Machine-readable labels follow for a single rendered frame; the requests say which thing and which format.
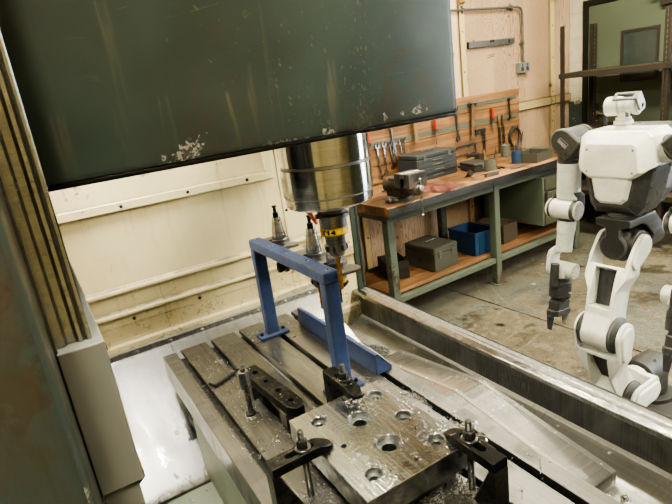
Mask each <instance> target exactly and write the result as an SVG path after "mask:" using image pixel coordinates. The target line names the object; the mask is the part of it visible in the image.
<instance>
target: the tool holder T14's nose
mask: <svg viewBox="0 0 672 504"><path fill-rule="evenodd" d="M325 243H326V244H325V245H324V247H325V250H326V252H327V253H329V254H330V255H331V256H332V257H334V258H336V257H341V256H343V255H344V253H345V251H346V250H347V248H348V243H347V242H346V240H345V235H342V236H337V237H325Z"/></svg>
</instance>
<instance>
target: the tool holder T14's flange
mask: <svg viewBox="0 0 672 504"><path fill-rule="evenodd" d="M347 216H349V210H347V209H346V208H344V209H339V210H333V211H325V212H317V213H316V214H315V215H314V217H315V220H317V219H320V220H321V221H332V220H338V219H342V218H345V217H347Z"/></svg>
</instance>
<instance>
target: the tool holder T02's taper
mask: <svg viewBox="0 0 672 504"><path fill-rule="evenodd" d="M321 252H322V248H321V245H320V242H319V238H318V235H317V232H316V229H315V227H314V228H312V229H307V228H306V254H309V255H313V254H318V253H321Z"/></svg>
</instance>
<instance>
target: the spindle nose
mask: <svg viewBox="0 0 672 504"><path fill-rule="evenodd" d="M276 152H277V158H278V164H279V168H280V176H281V182H282V189H283V195H284V199H285V200H286V206H287V208H289V209H290V210H292V211H296V212H325V211H333V210H339V209H344V208H349V207H353V206H356V205H359V204H362V203H365V202H367V201H368V200H370V199H371V198H372V196H373V177H372V168H371V159H370V157H369V156H370V150H369V141H368V132H366V133H360V134H355V135H350V136H344V137H339V138H334V139H328V140H323V141H318V142H313V143H307V144H302V145H297V146H291V147H286V148H281V149H276Z"/></svg>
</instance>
